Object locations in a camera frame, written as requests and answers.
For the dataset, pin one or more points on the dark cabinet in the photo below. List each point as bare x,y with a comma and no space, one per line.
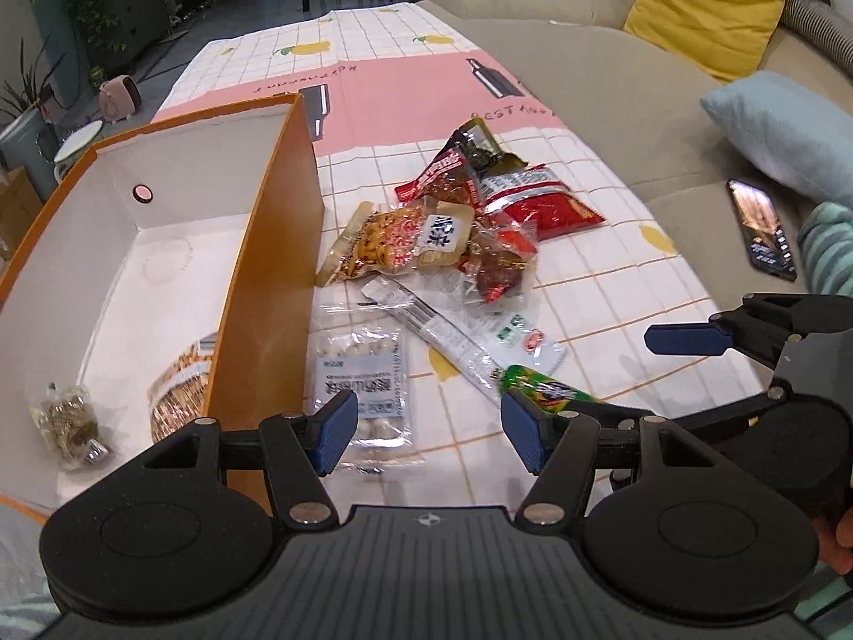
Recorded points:
140,6

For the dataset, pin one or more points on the black smartphone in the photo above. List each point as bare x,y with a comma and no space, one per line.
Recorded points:
763,226

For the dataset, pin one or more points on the red translucent meat packet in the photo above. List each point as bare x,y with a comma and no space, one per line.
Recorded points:
436,180

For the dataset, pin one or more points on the small clear snack packet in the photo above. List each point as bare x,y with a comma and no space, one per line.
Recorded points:
66,423

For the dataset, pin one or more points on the person's right hand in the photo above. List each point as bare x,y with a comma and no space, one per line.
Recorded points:
838,537

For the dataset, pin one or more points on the green candy packet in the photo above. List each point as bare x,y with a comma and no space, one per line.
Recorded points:
546,390

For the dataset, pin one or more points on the peanut snack packet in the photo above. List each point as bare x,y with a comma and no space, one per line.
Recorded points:
380,246

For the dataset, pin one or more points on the beige sofa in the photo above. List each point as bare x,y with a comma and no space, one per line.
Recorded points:
600,66

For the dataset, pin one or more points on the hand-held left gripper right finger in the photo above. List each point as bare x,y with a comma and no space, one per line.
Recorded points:
523,433

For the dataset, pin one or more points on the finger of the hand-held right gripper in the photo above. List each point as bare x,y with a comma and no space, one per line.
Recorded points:
733,410
683,340

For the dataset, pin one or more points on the light blue pillow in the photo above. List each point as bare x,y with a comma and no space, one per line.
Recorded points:
786,126

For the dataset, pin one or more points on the orange cardboard box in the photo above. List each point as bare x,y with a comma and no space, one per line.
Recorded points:
200,166

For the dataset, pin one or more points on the white round basin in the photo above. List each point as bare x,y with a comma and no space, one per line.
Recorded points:
76,140

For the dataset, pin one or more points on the yellow pillow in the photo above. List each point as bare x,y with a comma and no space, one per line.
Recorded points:
706,6

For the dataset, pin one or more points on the pink space heater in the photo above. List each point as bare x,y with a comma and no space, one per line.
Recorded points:
121,97

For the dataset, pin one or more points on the clear quail egg packet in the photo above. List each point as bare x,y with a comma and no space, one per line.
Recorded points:
363,373

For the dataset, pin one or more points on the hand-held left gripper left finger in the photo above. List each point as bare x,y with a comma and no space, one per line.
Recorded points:
336,433

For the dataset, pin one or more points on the brown cracker packet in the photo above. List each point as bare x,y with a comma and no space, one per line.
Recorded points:
180,386

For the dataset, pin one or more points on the teal striped clothing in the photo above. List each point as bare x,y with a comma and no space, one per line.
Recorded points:
830,246

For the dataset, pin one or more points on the grey striped cushion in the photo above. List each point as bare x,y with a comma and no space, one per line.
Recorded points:
819,23

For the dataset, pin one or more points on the dark red meat packet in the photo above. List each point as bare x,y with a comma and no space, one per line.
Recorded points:
496,270

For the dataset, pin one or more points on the shiny red snack packet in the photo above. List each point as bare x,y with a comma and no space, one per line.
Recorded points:
546,206

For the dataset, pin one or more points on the potted plant in grey pot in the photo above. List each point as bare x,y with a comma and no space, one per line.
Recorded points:
23,140

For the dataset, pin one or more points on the pink and white checked tablecloth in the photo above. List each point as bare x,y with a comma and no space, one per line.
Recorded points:
600,293

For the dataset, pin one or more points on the dark green snack packet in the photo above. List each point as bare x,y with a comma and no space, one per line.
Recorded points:
476,146

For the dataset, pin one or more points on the long white snack packet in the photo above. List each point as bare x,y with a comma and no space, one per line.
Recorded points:
453,340

